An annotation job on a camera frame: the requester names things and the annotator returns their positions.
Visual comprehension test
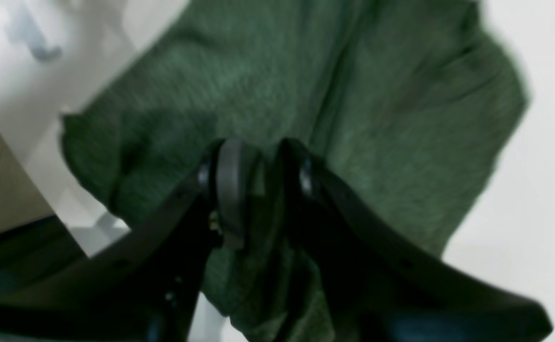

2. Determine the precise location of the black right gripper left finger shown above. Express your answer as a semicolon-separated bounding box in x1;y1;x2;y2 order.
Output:
0;139;249;342

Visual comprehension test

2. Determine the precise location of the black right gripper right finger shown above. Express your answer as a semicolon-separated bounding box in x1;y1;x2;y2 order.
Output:
280;139;553;342

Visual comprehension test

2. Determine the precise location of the dark green long-sleeve shirt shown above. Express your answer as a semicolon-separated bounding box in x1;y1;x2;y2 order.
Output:
60;0;530;342

